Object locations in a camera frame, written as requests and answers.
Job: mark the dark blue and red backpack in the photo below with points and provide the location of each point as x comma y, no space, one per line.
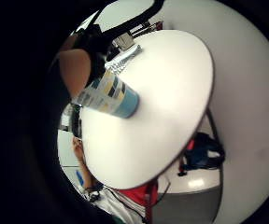
203,154

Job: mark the blue can with patterned label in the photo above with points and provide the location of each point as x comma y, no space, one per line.
114,93

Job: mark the grey metal box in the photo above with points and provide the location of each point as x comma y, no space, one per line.
125,40

